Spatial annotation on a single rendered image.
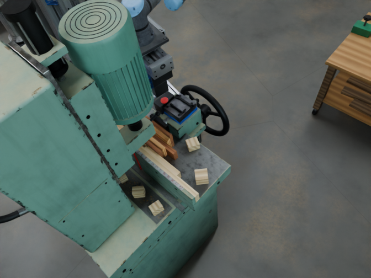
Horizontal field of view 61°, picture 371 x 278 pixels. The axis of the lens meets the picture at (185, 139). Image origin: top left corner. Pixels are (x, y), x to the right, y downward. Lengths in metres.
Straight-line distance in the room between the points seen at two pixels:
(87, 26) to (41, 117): 0.24
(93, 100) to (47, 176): 0.21
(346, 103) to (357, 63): 0.35
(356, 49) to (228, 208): 1.26
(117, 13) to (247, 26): 2.44
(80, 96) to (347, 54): 1.75
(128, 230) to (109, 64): 0.68
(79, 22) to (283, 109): 1.93
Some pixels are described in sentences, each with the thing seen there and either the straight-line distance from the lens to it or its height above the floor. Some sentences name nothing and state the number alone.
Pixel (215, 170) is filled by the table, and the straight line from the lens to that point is 1.18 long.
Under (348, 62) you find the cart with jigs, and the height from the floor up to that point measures 0.53.
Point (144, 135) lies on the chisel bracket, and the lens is 1.12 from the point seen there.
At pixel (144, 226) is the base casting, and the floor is 0.80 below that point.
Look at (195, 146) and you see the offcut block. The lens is 1.20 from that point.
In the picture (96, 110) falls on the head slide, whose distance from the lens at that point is 0.84.
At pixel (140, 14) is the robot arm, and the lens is 1.70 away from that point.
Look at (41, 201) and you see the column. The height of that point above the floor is 1.25.
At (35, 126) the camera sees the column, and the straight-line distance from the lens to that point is 0.71.
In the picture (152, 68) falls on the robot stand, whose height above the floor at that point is 0.77.
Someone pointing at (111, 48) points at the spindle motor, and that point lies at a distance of 0.76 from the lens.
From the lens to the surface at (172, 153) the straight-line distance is 1.17.
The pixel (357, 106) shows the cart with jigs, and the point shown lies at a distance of 2.40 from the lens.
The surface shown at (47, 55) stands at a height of 1.52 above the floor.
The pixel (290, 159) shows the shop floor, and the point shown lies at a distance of 2.27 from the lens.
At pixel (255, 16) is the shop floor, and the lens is 3.30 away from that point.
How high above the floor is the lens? 1.95
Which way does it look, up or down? 57 degrees down
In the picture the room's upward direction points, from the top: 10 degrees counter-clockwise
